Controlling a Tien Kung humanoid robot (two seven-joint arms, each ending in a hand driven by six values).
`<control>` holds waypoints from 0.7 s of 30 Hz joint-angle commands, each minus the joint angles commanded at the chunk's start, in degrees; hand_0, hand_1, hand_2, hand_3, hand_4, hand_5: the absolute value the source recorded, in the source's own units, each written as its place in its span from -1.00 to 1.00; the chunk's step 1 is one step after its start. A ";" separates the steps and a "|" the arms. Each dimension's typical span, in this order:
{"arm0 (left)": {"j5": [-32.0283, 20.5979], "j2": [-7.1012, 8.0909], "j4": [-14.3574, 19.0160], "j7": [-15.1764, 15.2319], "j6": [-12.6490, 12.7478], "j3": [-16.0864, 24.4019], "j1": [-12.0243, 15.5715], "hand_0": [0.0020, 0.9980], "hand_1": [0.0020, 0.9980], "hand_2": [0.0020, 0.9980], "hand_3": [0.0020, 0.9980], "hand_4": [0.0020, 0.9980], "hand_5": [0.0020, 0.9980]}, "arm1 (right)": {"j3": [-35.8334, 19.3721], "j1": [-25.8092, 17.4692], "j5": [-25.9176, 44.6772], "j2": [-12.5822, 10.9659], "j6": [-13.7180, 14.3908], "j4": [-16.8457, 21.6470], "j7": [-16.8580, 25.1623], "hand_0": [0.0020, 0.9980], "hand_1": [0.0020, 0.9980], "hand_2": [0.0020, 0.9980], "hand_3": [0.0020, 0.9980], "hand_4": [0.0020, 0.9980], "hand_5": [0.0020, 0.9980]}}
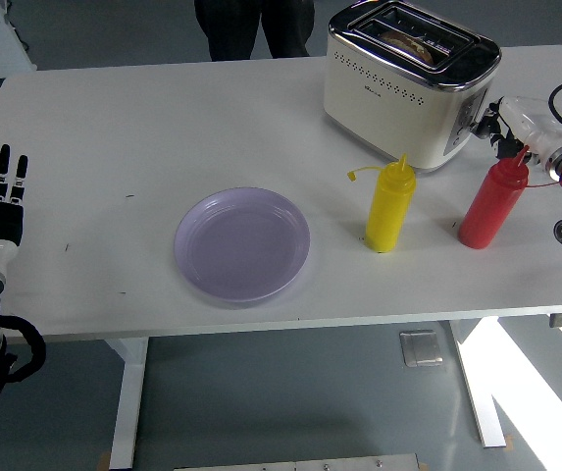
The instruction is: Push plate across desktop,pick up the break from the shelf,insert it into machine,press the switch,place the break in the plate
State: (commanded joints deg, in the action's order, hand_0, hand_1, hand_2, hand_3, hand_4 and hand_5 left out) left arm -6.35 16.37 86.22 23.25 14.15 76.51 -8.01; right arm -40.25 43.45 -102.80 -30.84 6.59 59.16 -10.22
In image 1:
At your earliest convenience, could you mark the metal floor socket cover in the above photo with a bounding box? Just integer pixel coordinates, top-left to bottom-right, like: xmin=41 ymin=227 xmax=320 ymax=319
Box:
xmin=398 ymin=329 xmax=446 ymax=368

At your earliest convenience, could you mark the white table leg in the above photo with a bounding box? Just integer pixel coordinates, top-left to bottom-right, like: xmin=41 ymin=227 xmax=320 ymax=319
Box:
xmin=444 ymin=318 xmax=510 ymax=448
xmin=106 ymin=336 xmax=150 ymax=470

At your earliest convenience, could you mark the red squeeze bottle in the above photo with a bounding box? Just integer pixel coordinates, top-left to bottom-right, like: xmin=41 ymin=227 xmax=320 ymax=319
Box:
xmin=458 ymin=144 xmax=562 ymax=249

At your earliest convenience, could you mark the purple plastic plate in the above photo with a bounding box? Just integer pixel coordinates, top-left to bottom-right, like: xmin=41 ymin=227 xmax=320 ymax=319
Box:
xmin=174 ymin=185 xmax=312 ymax=303

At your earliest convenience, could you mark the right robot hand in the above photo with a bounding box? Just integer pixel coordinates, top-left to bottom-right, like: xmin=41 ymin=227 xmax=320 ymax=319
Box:
xmin=474 ymin=95 xmax=562 ymax=166

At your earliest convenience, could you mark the cream two-slot toaster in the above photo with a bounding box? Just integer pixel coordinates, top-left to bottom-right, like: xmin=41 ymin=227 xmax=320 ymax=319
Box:
xmin=323 ymin=0 xmax=502 ymax=176

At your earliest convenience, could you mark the yellow squeeze bottle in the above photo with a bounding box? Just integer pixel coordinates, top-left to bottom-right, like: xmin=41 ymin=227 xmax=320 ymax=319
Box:
xmin=347 ymin=153 xmax=418 ymax=254

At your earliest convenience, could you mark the person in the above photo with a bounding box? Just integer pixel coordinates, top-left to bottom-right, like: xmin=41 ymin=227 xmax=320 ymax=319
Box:
xmin=194 ymin=0 xmax=317 ymax=63

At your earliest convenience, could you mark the slice of bread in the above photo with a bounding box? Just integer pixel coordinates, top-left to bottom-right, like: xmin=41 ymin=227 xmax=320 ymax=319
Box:
xmin=378 ymin=28 xmax=446 ymax=63

